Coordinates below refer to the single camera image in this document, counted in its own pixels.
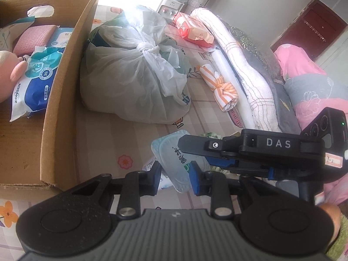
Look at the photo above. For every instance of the pink pig plush toy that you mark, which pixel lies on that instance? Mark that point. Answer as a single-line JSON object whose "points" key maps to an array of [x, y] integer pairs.
{"points": [[8, 76]]}

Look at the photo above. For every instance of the grey leaf print pillow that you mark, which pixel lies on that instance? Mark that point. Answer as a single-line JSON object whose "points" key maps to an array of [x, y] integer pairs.
{"points": [[258, 57]]}

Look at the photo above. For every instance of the white cup with strawberry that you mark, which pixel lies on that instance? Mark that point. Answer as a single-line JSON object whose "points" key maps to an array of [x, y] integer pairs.
{"points": [[174, 165]]}

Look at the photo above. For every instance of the dark red door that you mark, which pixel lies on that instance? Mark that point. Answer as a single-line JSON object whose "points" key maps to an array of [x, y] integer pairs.
{"points": [[307, 30]]}

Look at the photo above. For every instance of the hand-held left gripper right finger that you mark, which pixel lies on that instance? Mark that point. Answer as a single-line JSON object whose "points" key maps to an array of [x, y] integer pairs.
{"points": [[194, 176]]}

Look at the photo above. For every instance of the white rolled blanket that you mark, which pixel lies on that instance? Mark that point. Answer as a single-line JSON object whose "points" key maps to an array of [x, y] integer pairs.
{"points": [[239, 68]]}

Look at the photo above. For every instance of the red tissue pack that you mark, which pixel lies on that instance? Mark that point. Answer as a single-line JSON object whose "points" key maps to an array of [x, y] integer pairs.
{"points": [[193, 30]]}

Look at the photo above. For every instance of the pink textured sponge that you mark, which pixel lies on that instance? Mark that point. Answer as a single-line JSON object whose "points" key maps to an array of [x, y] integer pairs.
{"points": [[34, 39]]}

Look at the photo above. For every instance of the orange striped cloth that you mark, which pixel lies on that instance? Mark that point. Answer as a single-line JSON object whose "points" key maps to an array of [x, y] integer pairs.
{"points": [[220, 87]]}

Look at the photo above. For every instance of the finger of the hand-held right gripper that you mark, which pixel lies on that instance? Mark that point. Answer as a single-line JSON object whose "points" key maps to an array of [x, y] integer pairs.
{"points": [[198, 144], [220, 161]]}

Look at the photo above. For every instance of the white wall hook rack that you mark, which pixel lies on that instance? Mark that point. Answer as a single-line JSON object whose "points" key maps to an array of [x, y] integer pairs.
{"points": [[314, 30]]}

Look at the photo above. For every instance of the blue white cotton pad packet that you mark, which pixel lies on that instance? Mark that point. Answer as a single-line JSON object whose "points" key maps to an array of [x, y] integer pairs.
{"points": [[62, 36]]}

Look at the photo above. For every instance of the blue wet wipes pack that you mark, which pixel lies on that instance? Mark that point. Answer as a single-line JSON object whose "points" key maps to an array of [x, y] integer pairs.
{"points": [[38, 84]]}

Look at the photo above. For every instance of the person's right hand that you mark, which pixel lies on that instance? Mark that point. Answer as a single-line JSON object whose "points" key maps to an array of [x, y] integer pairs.
{"points": [[334, 217]]}

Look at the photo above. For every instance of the brown cardboard box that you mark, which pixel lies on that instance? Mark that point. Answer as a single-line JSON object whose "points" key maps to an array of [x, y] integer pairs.
{"points": [[65, 92]]}

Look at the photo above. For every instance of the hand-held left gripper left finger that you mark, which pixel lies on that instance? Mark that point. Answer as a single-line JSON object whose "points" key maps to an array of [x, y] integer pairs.
{"points": [[156, 176]]}

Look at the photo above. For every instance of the white water dispenser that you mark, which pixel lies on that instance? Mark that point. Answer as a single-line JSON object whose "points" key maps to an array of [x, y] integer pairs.
{"points": [[170, 8]]}

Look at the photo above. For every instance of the tied translucent plastic bag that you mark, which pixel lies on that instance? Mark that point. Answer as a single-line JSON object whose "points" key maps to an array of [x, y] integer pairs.
{"points": [[130, 81]]}

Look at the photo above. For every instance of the pink grey floral quilt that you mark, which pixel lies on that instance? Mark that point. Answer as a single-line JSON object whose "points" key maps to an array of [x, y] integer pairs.
{"points": [[307, 81]]}

